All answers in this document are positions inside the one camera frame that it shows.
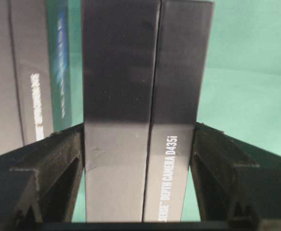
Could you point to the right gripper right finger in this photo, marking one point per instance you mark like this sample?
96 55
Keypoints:
235 181

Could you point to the black camera box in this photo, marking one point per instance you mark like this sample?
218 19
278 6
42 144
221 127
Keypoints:
35 91
143 65

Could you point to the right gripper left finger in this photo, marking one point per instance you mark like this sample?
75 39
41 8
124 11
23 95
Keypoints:
39 182

